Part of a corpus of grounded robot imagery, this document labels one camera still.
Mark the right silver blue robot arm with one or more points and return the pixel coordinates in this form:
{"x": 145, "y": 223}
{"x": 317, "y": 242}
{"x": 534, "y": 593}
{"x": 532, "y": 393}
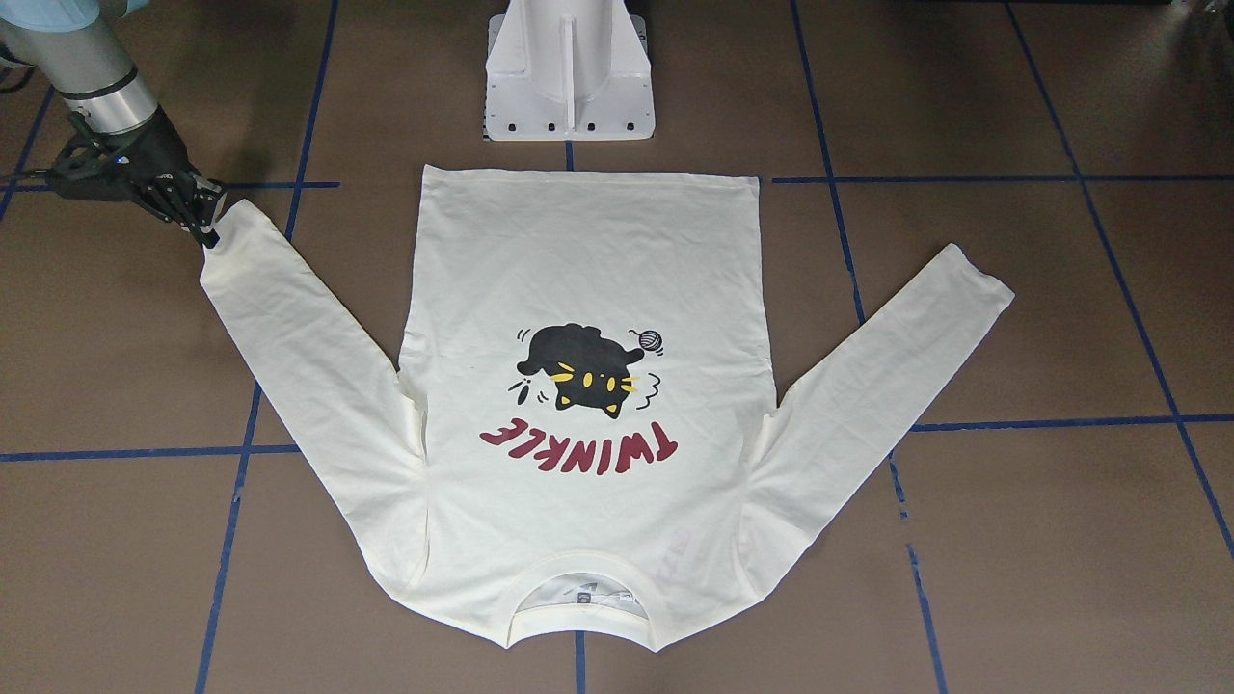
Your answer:
{"x": 72, "y": 42}

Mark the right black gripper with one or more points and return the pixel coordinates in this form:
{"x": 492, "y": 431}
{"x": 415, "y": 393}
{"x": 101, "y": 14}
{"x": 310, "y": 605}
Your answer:
{"x": 159, "y": 146}

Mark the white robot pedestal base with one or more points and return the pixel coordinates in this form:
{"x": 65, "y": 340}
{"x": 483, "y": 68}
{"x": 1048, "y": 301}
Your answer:
{"x": 568, "y": 71}

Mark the cream long-sleeve cat shirt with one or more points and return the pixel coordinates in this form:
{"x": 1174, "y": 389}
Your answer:
{"x": 582, "y": 429}

